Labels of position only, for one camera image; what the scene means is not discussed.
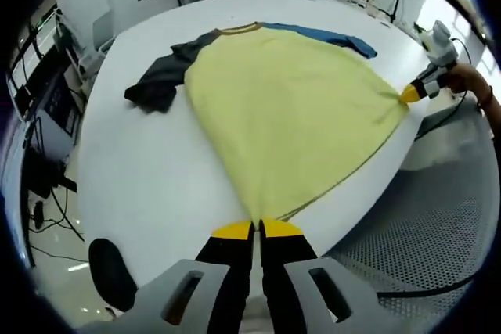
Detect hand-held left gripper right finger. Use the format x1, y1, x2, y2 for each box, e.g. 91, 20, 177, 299
260, 216, 384, 334

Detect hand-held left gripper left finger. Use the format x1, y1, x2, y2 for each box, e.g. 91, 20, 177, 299
76, 219, 256, 334

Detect yellow garment with dark sleeves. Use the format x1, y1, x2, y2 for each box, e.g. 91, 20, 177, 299
124, 22, 410, 222

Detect person's right hand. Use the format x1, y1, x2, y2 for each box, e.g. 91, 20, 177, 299
444, 63, 491, 106

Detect grey mesh chair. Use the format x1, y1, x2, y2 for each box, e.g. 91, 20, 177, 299
324, 106, 501, 311

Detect office desk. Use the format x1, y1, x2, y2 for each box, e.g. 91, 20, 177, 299
23, 63, 83, 163

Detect large computer monitor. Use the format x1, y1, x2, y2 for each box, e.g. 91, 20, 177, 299
7, 32, 45, 101

